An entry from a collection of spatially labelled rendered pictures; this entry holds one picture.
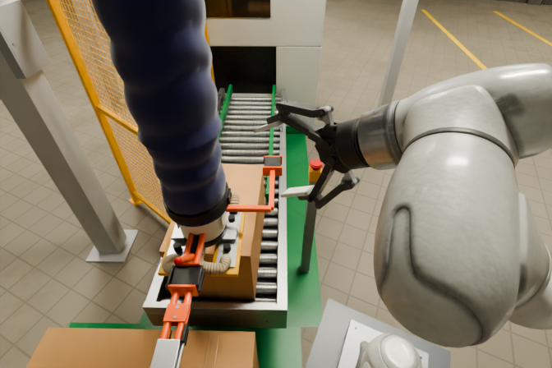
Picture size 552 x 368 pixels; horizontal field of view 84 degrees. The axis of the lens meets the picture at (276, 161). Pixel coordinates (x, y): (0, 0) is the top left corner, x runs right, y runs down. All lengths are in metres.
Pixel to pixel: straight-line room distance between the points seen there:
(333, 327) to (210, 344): 0.58
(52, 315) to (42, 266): 0.46
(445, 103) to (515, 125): 0.06
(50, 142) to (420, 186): 2.00
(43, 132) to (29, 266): 1.30
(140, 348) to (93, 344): 0.22
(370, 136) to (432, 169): 0.14
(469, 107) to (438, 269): 0.17
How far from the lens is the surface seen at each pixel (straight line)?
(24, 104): 2.03
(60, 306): 2.74
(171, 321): 1.01
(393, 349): 1.08
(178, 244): 1.26
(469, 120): 0.34
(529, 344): 2.73
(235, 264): 1.20
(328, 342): 1.45
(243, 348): 1.65
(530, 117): 0.37
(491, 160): 0.32
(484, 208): 0.28
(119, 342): 1.80
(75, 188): 2.32
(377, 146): 0.42
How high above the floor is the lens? 2.10
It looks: 40 degrees down
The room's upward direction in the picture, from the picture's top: straight up
